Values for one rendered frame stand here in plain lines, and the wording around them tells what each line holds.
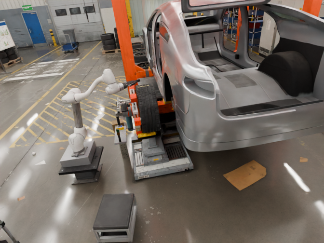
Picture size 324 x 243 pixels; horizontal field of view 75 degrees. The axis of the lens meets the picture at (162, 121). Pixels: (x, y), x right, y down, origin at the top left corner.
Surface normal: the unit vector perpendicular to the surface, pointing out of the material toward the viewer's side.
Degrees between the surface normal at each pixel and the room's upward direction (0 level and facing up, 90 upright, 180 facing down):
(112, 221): 0
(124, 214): 0
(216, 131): 102
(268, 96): 19
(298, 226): 0
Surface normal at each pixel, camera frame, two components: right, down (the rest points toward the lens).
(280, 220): -0.09, -0.86
